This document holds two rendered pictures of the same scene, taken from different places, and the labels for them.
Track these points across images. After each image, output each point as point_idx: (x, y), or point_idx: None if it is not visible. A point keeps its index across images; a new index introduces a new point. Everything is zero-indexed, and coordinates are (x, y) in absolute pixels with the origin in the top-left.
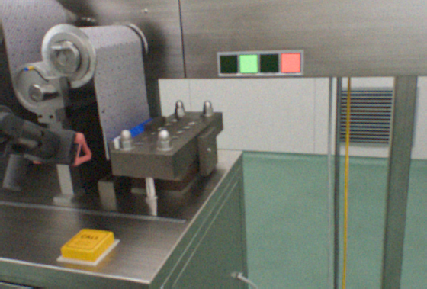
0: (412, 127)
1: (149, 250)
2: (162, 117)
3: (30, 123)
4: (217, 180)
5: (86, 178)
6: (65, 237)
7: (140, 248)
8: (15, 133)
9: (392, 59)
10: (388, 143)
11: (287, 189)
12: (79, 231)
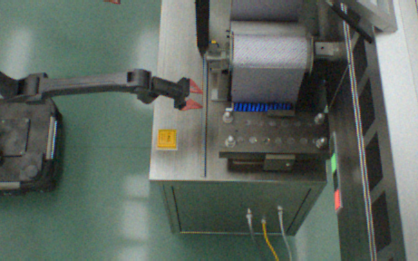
0: None
1: (171, 169)
2: (290, 114)
3: (162, 88)
4: (263, 178)
5: (229, 97)
6: (176, 121)
7: (172, 164)
8: (141, 95)
9: None
10: None
11: None
12: (182, 125)
